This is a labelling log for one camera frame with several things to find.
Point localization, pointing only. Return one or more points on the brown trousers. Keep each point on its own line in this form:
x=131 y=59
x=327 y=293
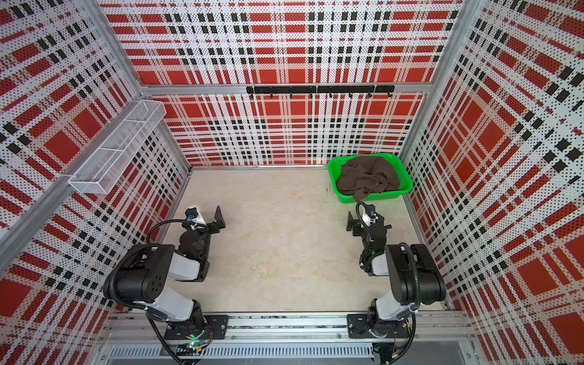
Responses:
x=366 y=175

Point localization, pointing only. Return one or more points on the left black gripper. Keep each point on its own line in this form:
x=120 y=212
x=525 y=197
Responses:
x=219 y=221

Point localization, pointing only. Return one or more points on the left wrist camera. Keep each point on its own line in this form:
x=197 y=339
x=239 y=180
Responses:
x=193 y=216

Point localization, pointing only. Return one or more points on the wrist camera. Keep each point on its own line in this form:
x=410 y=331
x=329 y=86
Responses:
x=368 y=213
x=193 y=216

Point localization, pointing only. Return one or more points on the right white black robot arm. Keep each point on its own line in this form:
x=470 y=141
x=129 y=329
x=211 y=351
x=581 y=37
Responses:
x=414 y=281

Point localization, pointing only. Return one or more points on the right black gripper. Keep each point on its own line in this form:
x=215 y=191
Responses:
x=357 y=226

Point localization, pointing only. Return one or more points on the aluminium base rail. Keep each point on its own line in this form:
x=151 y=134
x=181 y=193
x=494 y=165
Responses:
x=441 y=337

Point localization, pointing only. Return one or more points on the green plastic basket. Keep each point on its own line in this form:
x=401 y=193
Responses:
x=334 y=170

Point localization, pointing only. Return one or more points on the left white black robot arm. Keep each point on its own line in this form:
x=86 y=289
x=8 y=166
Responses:
x=140 y=280

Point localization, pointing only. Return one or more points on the black hook rail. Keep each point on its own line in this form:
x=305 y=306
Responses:
x=321 y=89

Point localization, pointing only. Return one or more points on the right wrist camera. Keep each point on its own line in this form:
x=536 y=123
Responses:
x=368 y=213

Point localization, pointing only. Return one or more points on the white wire mesh shelf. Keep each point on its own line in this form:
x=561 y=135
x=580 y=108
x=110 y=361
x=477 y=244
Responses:
x=102 y=170

